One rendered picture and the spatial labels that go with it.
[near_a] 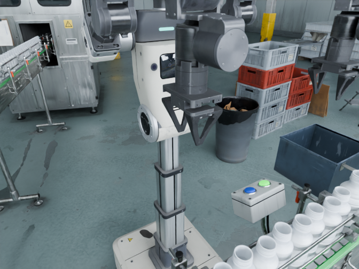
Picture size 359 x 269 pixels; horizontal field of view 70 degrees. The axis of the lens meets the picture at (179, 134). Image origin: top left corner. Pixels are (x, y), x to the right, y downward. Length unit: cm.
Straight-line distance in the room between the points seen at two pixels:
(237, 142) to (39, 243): 195
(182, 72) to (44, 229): 210
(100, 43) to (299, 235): 75
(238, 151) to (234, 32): 247
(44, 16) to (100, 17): 328
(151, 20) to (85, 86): 321
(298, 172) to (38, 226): 196
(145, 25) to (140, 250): 127
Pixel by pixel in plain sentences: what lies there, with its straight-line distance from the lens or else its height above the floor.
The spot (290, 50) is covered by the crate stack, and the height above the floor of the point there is 105.
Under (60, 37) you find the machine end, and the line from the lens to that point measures 398.
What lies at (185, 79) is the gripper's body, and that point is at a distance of 43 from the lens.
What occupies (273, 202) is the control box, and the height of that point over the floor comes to 109.
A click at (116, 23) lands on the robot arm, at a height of 155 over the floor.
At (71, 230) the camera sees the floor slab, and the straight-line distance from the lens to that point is 230.
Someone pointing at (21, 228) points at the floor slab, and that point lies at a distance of 248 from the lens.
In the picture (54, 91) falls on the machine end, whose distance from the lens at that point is 417.
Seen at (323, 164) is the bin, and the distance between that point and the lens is 138.
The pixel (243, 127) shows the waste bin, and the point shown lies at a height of 45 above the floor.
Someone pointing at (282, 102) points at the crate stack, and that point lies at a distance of 365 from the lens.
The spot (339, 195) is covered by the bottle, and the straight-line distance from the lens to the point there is 78.
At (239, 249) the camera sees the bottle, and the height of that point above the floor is 116.
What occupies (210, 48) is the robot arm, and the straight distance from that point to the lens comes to 37.
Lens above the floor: 160
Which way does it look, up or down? 28 degrees down
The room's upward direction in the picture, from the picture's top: straight up
